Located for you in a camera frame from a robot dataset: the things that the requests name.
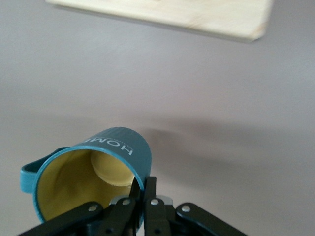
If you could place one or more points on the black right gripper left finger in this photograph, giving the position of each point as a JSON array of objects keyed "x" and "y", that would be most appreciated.
[{"x": 123, "y": 216}]

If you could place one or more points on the teal ribbed mug yellow inside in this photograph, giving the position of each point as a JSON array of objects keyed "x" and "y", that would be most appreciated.
[{"x": 118, "y": 142}]

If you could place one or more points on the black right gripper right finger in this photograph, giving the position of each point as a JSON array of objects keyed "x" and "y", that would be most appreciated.
[{"x": 151, "y": 216}]

